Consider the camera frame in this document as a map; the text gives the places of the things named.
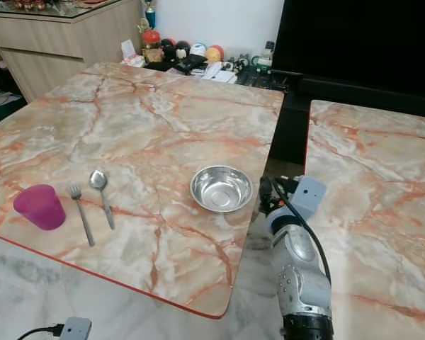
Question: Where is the stainless steel bowl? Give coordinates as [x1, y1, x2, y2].
[190, 165, 254, 213]

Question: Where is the white bottle black cap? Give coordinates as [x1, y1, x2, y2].
[259, 41, 276, 69]

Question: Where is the yellow red round toy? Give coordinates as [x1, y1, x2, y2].
[205, 45, 225, 64]

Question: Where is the white blue round toy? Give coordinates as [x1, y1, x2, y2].
[189, 42, 208, 59]

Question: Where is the large black screen panel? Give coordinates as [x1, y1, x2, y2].
[271, 0, 425, 96]

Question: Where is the silver metal spoon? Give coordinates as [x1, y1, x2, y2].
[89, 169, 116, 230]

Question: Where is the purple plastic cup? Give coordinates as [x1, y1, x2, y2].
[13, 184, 66, 231]

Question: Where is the black round toy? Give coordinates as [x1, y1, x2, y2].
[161, 38, 176, 62]

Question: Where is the silver metal fork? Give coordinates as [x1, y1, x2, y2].
[68, 184, 96, 247]

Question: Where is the red lidded jar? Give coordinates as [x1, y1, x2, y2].
[142, 30, 164, 64]

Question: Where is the small white card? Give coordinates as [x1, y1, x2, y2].
[121, 40, 137, 61]

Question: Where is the light wooden cabinet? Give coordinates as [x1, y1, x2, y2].
[0, 0, 145, 103]

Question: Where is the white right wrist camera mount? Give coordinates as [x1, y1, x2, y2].
[290, 176, 328, 217]

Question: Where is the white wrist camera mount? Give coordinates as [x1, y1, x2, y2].
[60, 317, 93, 340]
[290, 176, 328, 217]

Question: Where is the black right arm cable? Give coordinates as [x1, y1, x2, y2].
[276, 178, 333, 284]

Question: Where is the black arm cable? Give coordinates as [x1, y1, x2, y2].
[276, 178, 333, 284]
[18, 324, 64, 340]

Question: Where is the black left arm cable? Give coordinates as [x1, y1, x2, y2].
[18, 324, 64, 340]

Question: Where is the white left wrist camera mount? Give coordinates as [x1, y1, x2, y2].
[60, 317, 93, 340]

